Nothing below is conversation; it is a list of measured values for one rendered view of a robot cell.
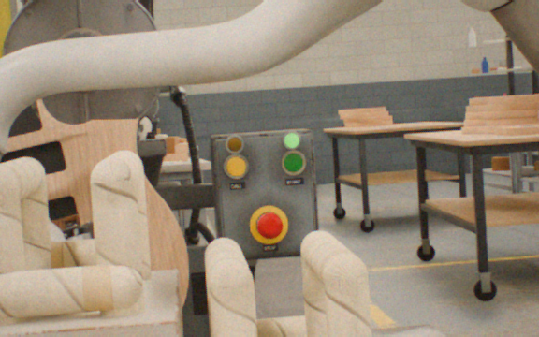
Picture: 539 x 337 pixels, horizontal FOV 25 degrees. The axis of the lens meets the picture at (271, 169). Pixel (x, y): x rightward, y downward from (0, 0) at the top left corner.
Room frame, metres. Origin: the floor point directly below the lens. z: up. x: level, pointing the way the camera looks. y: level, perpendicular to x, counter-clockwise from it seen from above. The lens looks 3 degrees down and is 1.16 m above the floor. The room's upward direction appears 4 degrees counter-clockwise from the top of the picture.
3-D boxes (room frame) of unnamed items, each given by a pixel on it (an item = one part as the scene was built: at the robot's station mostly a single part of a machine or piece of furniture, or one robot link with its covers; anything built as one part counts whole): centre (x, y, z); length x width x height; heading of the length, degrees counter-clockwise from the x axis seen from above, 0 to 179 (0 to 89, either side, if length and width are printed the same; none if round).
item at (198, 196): (2.01, 0.11, 1.02); 0.19 x 0.04 x 0.04; 95
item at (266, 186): (2.02, 0.05, 0.99); 0.24 x 0.21 x 0.26; 5
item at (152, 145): (2.14, 0.30, 1.11); 0.36 x 0.24 x 0.04; 5
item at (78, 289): (0.84, 0.15, 1.04); 0.11 x 0.03 x 0.03; 95
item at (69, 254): (1.03, 0.17, 1.04); 0.11 x 0.03 x 0.03; 95
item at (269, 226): (1.89, 0.01, 0.98); 0.04 x 0.04 x 0.04; 5
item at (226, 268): (0.94, 0.04, 1.04); 0.20 x 0.03 x 0.03; 4
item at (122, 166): (0.94, 0.12, 1.12); 0.20 x 0.03 x 0.03; 4
